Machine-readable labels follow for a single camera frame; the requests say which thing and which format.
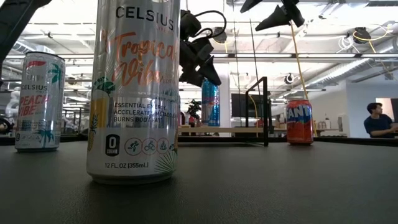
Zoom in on black metal shelf frame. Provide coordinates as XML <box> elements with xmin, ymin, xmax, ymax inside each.
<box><xmin>244</xmin><ymin>76</ymin><xmax>270</xmax><ymax>147</ymax></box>

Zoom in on silver Celsius Tropical Vibe can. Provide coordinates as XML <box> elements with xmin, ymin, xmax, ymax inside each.
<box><xmin>86</xmin><ymin>0</ymin><xmax>181</xmax><ymax>185</ymax></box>

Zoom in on black monitor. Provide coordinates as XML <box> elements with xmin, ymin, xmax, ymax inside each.
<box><xmin>230</xmin><ymin>93</ymin><xmax>264</xmax><ymax>118</ymax></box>

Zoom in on person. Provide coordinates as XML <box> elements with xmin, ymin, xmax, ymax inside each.
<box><xmin>363</xmin><ymin>101</ymin><xmax>398</xmax><ymax>139</ymax></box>

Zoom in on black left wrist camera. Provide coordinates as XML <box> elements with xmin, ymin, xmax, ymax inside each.
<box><xmin>179</xmin><ymin>9</ymin><xmax>202</xmax><ymax>40</ymax></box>

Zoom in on black hanging cable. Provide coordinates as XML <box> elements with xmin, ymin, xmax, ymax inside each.
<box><xmin>248</xmin><ymin>18</ymin><xmax>262</xmax><ymax>94</ymax></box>

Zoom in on silver Celsius Peach Vibe can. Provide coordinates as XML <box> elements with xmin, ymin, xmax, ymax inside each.
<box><xmin>14</xmin><ymin>51</ymin><xmax>67</xmax><ymax>153</ymax></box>

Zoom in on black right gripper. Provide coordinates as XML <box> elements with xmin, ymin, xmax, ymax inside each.
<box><xmin>239</xmin><ymin>0</ymin><xmax>305</xmax><ymax>32</ymax></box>

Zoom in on blue can with white lid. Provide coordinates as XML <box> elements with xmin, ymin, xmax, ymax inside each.
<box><xmin>201</xmin><ymin>79</ymin><xmax>221</xmax><ymax>127</ymax></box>

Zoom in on orange Fanta can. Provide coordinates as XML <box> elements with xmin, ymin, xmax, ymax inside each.
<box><xmin>285</xmin><ymin>98</ymin><xmax>314</xmax><ymax>146</ymax></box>

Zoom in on black table mat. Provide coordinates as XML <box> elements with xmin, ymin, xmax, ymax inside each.
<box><xmin>0</xmin><ymin>136</ymin><xmax>398</xmax><ymax>224</ymax></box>

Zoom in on wooden shelf board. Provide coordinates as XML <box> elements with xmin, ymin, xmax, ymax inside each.
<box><xmin>178</xmin><ymin>126</ymin><xmax>265</xmax><ymax>134</ymax></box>

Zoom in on yellow hanging cable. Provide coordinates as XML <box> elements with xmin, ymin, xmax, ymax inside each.
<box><xmin>289</xmin><ymin>21</ymin><xmax>318</xmax><ymax>138</ymax></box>

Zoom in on silver ventilation duct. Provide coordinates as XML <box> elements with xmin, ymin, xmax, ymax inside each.
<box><xmin>306</xmin><ymin>57</ymin><xmax>398</xmax><ymax>91</ymax></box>

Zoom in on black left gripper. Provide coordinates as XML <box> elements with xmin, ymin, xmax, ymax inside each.
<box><xmin>179</xmin><ymin>37</ymin><xmax>222</xmax><ymax>87</ymax></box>

